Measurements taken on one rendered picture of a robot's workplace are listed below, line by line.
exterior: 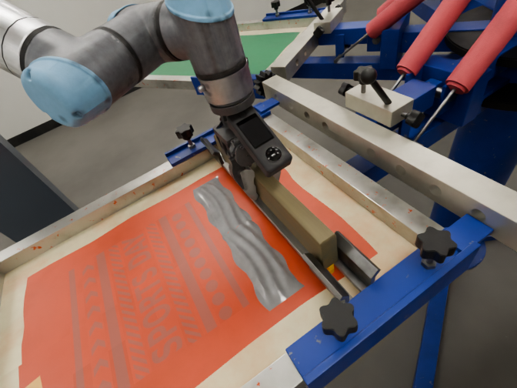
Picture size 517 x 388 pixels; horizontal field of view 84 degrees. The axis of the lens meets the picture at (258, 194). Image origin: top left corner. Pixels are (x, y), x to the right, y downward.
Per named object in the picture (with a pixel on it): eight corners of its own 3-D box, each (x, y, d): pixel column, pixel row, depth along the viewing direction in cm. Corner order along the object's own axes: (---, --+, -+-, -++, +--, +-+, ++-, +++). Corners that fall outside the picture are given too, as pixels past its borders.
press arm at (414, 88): (375, 142, 61) (376, 122, 58) (355, 131, 65) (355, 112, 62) (432, 106, 65) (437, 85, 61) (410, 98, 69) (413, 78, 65)
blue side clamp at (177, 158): (181, 182, 76) (169, 162, 71) (175, 172, 79) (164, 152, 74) (275, 128, 82) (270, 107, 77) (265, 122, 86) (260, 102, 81)
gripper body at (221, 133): (255, 135, 57) (237, 75, 48) (278, 154, 51) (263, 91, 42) (221, 153, 55) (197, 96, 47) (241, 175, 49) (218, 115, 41)
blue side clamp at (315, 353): (313, 396, 38) (307, 386, 33) (291, 361, 42) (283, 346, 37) (467, 269, 45) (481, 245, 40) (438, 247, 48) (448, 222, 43)
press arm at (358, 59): (193, 75, 142) (188, 64, 138) (200, 70, 145) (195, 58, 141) (514, 83, 82) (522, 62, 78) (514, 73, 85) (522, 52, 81)
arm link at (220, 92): (256, 62, 39) (204, 88, 37) (264, 93, 42) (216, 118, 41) (232, 51, 44) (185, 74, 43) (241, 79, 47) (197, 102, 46)
